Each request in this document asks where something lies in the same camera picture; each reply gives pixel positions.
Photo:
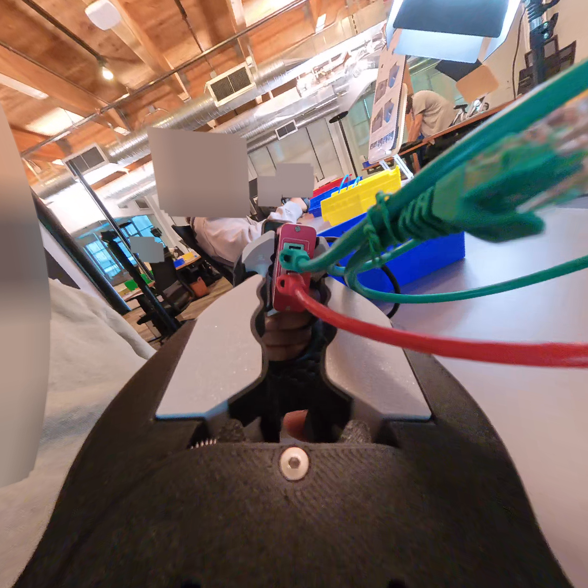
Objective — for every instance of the studio light panel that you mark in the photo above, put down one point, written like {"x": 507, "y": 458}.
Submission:
{"x": 441, "y": 27}

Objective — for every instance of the brown cardboard sheet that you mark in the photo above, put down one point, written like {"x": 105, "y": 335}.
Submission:
{"x": 477, "y": 81}

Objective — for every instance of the white poster board stand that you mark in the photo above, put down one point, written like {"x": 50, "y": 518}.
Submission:
{"x": 388, "y": 101}

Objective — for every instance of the red port adapter box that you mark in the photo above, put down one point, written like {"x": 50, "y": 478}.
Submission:
{"x": 294, "y": 239}

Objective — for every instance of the small yellow bin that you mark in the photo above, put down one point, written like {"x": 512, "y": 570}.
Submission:
{"x": 358, "y": 195}

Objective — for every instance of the black light stand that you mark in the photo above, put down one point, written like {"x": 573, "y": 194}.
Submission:
{"x": 537, "y": 27}

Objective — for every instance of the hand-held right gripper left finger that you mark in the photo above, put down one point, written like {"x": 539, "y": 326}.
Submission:
{"x": 216, "y": 358}

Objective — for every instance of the white ceiling device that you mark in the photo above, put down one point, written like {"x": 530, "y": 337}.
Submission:
{"x": 103, "y": 13}

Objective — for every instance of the black floor lamp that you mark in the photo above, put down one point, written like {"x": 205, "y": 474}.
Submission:
{"x": 340, "y": 117}

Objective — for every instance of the red bin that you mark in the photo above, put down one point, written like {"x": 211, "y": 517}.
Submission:
{"x": 328, "y": 187}

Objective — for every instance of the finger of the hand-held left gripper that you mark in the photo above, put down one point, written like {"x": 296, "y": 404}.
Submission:
{"x": 323, "y": 248}
{"x": 259, "y": 252}

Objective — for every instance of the silver air duct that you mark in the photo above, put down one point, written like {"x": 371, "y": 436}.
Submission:
{"x": 193, "y": 117}

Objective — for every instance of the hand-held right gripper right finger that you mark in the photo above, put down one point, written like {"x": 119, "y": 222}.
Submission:
{"x": 372, "y": 386}

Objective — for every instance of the wooden table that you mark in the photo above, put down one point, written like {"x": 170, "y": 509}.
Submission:
{"x": 459, "y": 126}

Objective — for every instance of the black office chair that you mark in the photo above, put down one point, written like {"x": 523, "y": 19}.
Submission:
{"x": 167, "y": 289}

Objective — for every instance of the person's left hand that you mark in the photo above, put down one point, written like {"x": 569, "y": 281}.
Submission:
{"x": 287, "y": 333}

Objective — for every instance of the white air vent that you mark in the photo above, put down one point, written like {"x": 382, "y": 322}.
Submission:
{"x": 229, "y": 84}
{"x": 285, "y": 130}
{"x": 87, "y": 160}

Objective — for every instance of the blue bin with divider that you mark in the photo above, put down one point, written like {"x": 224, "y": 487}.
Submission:
{"x": 422, "y": 262}

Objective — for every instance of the black pole stand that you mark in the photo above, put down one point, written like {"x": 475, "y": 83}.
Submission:
{"x": 114, "y": 229}

